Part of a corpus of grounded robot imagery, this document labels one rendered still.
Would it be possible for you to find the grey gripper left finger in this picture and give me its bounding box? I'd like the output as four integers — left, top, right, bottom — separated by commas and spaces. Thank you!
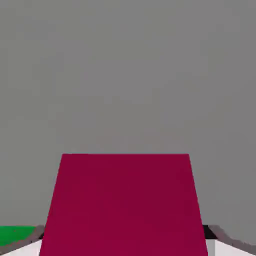
0, 224, 46, 256

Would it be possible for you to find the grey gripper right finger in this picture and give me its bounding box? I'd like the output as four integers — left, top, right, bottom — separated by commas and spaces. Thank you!
202, 224, 256, 256

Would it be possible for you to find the small crimson cube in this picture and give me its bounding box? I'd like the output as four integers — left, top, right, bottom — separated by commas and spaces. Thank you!
39, 153, 209, 256

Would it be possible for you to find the small green cube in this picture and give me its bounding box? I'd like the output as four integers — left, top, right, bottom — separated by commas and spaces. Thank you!
0, 225, 38, 248

